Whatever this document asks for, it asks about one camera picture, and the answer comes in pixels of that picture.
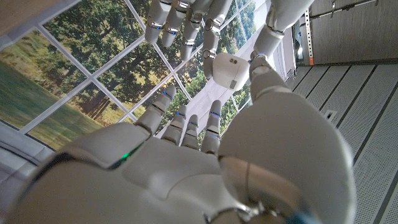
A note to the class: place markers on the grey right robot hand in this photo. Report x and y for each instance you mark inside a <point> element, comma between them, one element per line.
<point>280,149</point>

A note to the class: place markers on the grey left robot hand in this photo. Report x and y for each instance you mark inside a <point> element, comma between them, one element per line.
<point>192,18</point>

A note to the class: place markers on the printed window backdrop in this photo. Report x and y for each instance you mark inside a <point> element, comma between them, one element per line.
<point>93,62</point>

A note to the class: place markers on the white AirPods case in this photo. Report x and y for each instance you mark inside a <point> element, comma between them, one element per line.
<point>228,71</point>

